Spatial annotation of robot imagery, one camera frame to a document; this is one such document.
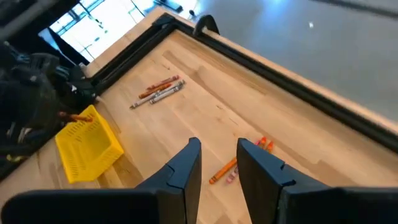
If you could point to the black aluminium frame rail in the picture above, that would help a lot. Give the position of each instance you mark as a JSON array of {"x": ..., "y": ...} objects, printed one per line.
[
  {"x": 135, "y": 56},
  {"x": 126, "y": 49},
  {"x": 280, "y": 81}
]

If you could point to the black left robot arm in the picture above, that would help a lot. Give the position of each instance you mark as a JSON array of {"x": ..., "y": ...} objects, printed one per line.
[{"x": 77, "y": 87}]

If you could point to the yellow plastic basket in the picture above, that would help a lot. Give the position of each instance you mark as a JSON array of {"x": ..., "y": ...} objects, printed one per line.
[{"x": 90, "y": 149}]

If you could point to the black floor stand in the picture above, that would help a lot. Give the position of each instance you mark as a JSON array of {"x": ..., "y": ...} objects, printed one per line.
[{"x": 174, "y": 7}]

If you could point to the black table clamp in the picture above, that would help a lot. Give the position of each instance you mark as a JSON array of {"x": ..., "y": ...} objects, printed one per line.
[{"x": 202, "y": 19}]

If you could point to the crayons upper left cluster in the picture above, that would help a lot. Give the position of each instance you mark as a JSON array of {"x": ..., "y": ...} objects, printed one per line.
[{"x": 146, "y": 100}]

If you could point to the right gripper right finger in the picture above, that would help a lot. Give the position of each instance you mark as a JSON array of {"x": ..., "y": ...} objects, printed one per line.
[{"x": 267, "y": 186}]

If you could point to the red-orange crayon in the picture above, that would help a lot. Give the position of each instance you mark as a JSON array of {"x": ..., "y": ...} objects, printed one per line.
[{"x": 163, "y": 82}]

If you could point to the small white floor scrap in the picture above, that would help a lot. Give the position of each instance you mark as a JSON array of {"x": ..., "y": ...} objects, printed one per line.
[{"x": 311, "y": 25}]

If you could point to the grey crayon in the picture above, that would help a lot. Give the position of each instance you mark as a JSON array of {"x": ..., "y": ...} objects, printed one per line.
[{"x": 166, "y": 95}]

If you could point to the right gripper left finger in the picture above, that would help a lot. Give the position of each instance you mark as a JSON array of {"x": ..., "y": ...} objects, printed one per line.
[{"x": 174, "y": 193}]

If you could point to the pink crayon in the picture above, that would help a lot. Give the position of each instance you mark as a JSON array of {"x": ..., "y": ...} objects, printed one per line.
[{"x": 231, "y": 177}]

